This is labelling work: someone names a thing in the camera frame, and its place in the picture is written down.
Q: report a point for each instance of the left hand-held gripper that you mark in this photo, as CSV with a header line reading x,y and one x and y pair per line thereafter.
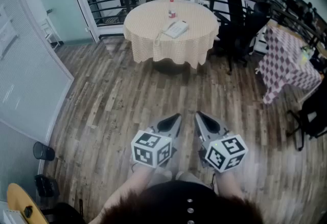
x,y
150,148

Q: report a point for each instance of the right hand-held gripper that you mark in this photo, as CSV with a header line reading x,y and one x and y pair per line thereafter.
x,y
224,154

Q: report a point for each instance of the person's right forearm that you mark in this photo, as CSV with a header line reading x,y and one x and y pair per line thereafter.
x,y
228,184

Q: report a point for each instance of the person's grey trousers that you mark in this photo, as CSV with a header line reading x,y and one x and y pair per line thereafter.
x,y
187,177

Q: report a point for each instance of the person's black buttoned top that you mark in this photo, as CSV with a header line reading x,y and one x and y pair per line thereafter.
x,y
178,192

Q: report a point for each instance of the black round table base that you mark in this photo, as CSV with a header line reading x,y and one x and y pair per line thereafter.
x,y
171,68

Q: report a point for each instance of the black office chair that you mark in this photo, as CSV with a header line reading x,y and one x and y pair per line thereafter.
x,y
314,115
240,36

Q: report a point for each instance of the pink checked tablecloth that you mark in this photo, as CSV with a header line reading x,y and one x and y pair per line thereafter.
x,y
286,64

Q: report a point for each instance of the black mesh wastebasket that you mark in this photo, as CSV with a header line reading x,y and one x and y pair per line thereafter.
x,y
42,151

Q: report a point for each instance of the black bag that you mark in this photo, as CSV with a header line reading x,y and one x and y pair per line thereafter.
x,y
46,186

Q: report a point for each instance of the round table with beige cloth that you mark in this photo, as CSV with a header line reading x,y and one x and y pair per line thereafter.
x,y
148,26

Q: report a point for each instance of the white telephone base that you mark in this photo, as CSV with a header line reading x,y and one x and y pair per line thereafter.
x,y
178,29

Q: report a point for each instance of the clear bottle with red cap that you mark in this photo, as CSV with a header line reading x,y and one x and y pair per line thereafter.
x,y
172,13

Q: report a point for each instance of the small black device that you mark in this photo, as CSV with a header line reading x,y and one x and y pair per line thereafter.
x,y
28,211

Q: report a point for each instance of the yellow wooden round table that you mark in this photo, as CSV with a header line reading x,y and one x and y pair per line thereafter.
x,y
18,197

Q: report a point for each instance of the black metal railing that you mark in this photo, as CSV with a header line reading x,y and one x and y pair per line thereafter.
x,y
233,3

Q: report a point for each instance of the white metal stool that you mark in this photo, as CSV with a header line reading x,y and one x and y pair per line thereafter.
x,y
49,32

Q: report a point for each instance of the white notebook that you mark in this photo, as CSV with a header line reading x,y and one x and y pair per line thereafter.
x,y
12,218

